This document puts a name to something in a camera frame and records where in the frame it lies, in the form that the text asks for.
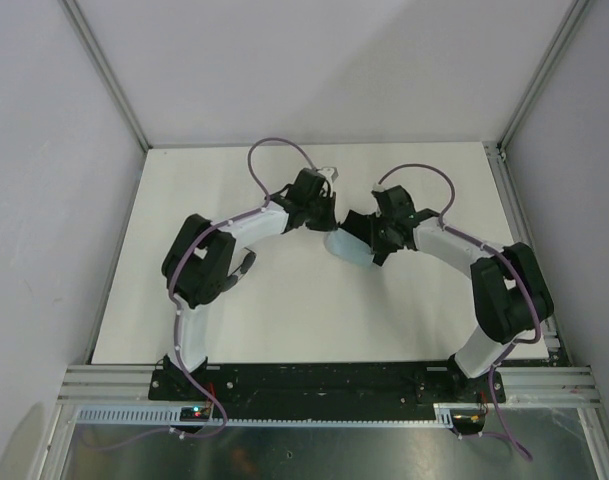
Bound aluminium frame post left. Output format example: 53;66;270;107
58;0;151;154

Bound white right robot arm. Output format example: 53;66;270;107
368;186;553;401

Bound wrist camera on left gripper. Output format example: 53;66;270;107
318;167;339;183

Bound aluminium frame post right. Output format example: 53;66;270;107
496;0;594;151

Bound aluminium frame post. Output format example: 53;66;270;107
496;0;594;151
58;0;151;154

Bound light blue cleaning cloth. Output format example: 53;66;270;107
324;229;374;267

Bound dark aviator sunglasses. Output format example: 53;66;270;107
221;248;257;293

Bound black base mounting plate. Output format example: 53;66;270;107
148;358;506;403

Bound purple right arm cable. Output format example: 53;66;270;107
376;163;545;461

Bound black glasses case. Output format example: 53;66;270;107
339;210;375;250

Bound aluminium frame rail right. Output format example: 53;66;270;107
474;144;564;366

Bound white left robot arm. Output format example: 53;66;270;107
161;167;338;400

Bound white slotted cable duct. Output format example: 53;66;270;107
77;404;483;428

